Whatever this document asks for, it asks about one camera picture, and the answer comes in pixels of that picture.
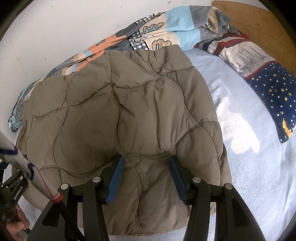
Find light blue cloud bedsheet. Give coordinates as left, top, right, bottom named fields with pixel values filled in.
left=17, top=47, right=296, bottom=241

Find colourful striped patterned quilt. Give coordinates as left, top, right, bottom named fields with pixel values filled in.
left=8, top=6, right=239, bottom=133

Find person's left hand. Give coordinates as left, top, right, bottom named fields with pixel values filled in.
left=6, top=204, right=30, bottom=241

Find navy starry printed pillow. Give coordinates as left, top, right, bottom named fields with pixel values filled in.
left=195, top=33, right=295, bottom=144

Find wooden headboard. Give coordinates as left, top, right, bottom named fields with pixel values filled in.
left=212, top=1, right=295, bottom=74

